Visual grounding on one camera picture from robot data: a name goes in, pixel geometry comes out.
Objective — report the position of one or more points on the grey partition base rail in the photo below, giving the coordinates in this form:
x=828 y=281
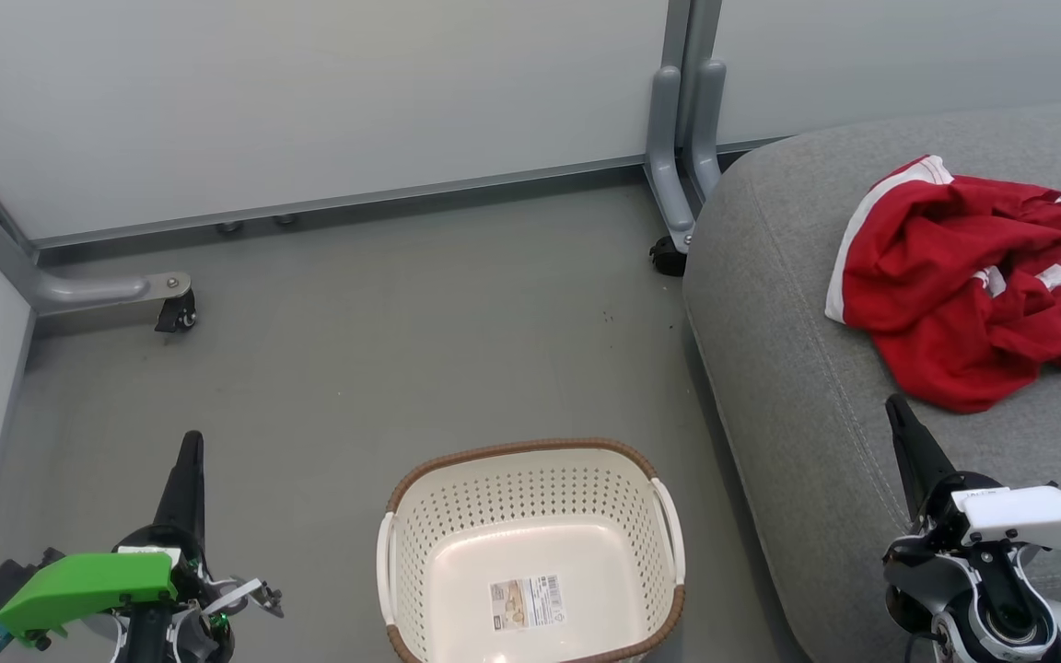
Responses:
x=355 y=200

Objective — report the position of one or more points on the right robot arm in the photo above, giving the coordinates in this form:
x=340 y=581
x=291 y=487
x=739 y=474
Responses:
x=1000 y=612

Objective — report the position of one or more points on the red garment thin white stripes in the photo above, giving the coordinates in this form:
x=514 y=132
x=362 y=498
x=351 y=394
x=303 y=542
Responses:
x=982 y=364

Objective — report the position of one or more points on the paper label sticker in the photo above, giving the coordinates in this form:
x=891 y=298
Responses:
x=527 y=603

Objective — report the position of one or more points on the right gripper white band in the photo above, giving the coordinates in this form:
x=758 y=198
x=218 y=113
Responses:
x=1037 y=516

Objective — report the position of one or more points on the grey curved partition leg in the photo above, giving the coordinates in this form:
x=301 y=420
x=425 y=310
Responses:
x=88 y=290
x=707 y=124
x=666 y=166

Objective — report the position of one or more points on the white perforated laundry basket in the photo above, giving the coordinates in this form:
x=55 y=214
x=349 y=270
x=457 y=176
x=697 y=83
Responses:
x=457 y=599

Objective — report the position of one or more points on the red garment wide white stripe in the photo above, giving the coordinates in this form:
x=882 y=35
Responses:
x=917 y=249

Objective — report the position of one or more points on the grey fabric sofa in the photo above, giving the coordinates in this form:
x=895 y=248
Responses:
x=798 y=414

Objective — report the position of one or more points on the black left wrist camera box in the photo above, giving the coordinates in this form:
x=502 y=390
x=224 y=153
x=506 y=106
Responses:
x=1 y=585

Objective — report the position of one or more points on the black caster wheel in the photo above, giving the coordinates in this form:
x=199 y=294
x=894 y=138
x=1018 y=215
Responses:
x=177 y=315
x=669 y=258

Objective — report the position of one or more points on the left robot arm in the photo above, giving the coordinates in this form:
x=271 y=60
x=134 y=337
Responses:
x=190 y=626

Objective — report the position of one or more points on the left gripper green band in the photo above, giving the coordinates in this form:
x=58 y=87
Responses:
x=88 y=585

